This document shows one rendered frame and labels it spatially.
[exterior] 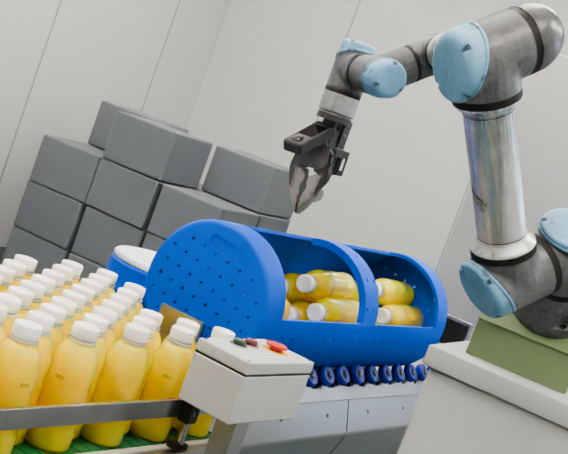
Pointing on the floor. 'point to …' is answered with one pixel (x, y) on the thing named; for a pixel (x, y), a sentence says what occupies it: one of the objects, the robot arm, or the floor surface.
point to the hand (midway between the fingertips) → (297, 206)
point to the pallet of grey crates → (137, 191)
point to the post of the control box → (226, 438)
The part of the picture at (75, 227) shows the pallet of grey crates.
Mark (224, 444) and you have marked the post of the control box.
